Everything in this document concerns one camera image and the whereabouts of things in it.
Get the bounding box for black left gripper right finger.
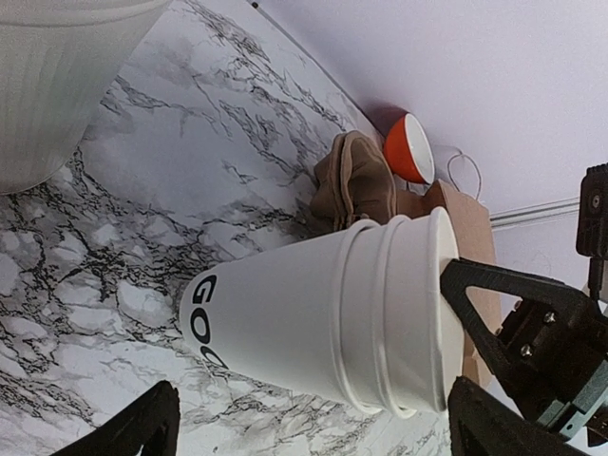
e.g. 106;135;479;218
447;376;580;456

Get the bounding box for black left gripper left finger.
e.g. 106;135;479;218
54;380;181;456

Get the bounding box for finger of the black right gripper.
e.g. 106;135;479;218
440;258;584;380

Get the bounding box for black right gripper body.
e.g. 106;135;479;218
498;287;607;447

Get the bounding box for white paper cups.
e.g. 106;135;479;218
180;207;464;419

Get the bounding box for brown paper takeout bag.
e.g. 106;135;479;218
393;178;503;395

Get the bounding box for orange white bowl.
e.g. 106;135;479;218
383;113;435;184

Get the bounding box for brown cardboard cup carrier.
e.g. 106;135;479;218
310;130;397;231

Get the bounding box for white ribbed stirrer canister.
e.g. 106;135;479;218
1;1;168;194

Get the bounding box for right rear aluminium post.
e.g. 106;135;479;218
490;198;580;230

